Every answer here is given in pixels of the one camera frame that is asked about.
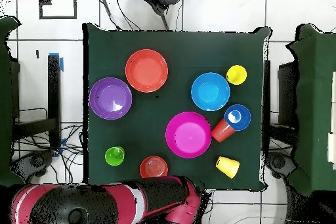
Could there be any pink plastic bowl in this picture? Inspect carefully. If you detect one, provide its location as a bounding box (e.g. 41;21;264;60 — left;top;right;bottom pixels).
165;111;213;159

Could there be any small orange bowl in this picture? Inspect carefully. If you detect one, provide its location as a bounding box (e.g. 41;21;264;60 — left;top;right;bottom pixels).
139;155;169;179

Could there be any red-orange plastic cup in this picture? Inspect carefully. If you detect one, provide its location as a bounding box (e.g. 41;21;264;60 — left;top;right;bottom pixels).
211;118;236;143

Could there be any golden yellow plastic cup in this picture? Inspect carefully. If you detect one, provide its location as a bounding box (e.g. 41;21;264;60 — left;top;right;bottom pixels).
215;156;240;179

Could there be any large shallow orange bowl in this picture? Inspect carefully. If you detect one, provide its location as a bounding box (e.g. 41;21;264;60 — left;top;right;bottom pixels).
125;49;169;94

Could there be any light blue plastic bowl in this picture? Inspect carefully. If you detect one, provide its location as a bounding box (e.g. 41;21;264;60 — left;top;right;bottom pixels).
190;72;231;112

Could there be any purple plastic bowl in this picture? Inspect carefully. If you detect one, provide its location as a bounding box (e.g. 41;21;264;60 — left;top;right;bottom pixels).
89;77;133;121

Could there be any green plastic cup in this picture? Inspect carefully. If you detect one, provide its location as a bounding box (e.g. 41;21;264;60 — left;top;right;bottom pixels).
104;146;126;167

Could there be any dark green tablecloth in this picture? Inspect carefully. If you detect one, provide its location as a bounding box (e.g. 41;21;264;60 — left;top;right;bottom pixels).
82;22;271;191

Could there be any small dark blue bowl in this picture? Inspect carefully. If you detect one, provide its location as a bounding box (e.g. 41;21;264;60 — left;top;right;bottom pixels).
223;104;252;132

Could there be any lemon yellow plastic cup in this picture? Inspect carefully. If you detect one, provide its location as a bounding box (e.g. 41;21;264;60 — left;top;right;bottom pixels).
226;64;248;86

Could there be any blue tape strip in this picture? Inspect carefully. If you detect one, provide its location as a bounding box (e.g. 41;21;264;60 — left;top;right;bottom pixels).
49;53;64;73

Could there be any grey chair base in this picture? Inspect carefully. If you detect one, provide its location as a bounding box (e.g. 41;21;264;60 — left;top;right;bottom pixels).
264;151;297;179

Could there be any black chair base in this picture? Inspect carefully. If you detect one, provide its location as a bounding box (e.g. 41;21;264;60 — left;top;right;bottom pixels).
10;150;54;183

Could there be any green cloth side table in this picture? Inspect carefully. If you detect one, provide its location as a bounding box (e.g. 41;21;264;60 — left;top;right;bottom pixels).
0;15;26;189
285;23;336;197

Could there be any tangle of floor cables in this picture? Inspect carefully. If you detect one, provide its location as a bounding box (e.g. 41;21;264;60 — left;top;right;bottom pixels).
12;122;86;185

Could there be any black stand frame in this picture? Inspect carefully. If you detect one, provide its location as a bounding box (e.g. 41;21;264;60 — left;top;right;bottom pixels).
262;59;299;130
11;54;62;149

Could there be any black square frame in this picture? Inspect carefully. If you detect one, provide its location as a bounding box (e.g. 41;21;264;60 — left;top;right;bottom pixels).
38;0;77;20

